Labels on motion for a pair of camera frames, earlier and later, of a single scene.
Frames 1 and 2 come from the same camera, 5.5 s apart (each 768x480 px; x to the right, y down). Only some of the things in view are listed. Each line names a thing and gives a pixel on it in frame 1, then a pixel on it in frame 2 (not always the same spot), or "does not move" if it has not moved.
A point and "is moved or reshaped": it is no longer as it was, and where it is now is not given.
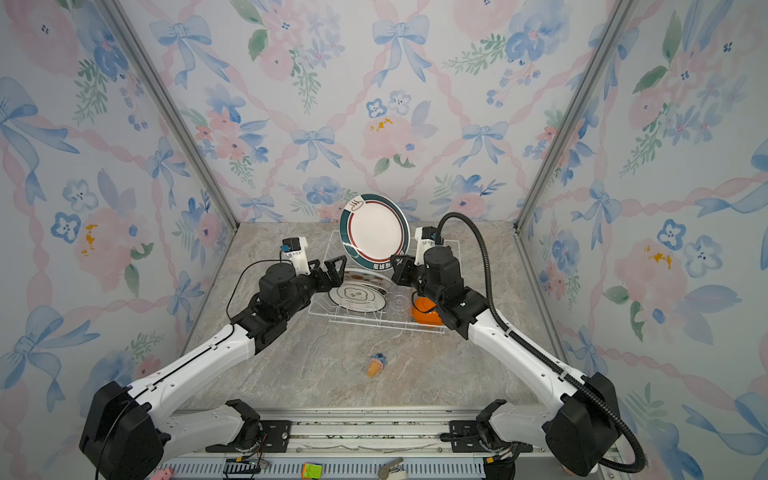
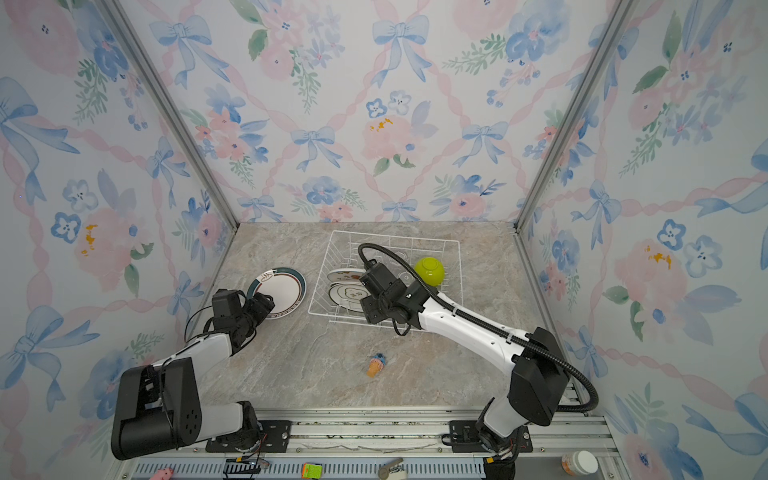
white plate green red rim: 372,230 is moved or reshaped
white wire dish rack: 376,286 does not move
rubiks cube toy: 311,470 does not move
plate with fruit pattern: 351,275 does not move
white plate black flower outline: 357,297 does not move
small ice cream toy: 376,365 does not move
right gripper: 403,273 to 369,311
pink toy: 162,474 does not move
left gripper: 333,278 to 259,305
